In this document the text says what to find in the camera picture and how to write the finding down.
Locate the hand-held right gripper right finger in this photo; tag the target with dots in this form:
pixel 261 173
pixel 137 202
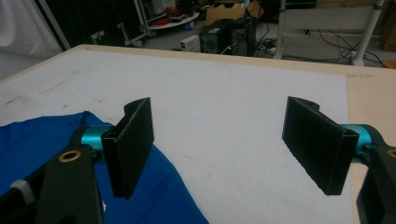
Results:
pixel 317 146

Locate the orange woven basket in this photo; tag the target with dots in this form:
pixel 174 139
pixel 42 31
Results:
pixel 389 63

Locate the white metal frame desk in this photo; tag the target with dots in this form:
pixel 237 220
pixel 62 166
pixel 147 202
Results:
pixel 323 17

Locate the white curtain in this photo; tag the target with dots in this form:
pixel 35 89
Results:
pixel 21 25

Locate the round white table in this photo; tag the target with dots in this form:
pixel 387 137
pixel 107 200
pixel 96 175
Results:
pixel 174 23

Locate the open cardboard box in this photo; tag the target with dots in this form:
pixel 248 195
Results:
pixel 224 12

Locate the small white box device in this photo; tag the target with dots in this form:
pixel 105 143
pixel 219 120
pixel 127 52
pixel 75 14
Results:
pixel 190 43

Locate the black computer tower green label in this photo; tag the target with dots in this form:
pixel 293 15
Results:
pixel 214 37

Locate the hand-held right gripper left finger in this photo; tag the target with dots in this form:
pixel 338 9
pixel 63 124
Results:
pixel 130 146

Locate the silver metal stand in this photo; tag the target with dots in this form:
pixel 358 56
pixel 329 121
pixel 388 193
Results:
pixel 137 21

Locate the white felt mat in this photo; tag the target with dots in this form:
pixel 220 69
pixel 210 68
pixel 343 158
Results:
pixel 211 93

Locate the blue cloth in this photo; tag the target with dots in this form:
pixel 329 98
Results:
pixel 162 193

